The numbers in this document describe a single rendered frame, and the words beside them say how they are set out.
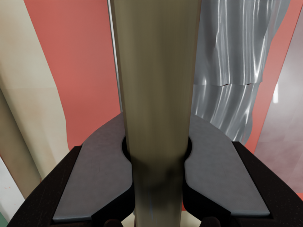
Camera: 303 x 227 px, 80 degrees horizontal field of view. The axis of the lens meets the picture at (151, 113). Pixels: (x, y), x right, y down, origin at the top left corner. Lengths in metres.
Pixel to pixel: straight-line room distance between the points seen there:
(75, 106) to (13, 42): 0.07
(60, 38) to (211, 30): 0.13
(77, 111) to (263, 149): 0.22
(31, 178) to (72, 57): 0.16
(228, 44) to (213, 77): 0.03
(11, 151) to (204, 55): 0.21
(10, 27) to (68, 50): 0.05
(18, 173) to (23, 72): 0.11
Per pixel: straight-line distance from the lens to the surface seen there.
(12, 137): 0.24
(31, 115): 0.23
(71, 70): 0.19
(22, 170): 0.26
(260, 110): 0.23
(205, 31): 0.17
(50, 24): 0.19
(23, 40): 0.20
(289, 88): 0.23
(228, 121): 0.21
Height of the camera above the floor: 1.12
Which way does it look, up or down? 61 degrees down
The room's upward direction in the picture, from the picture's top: 178 degrees clockwise
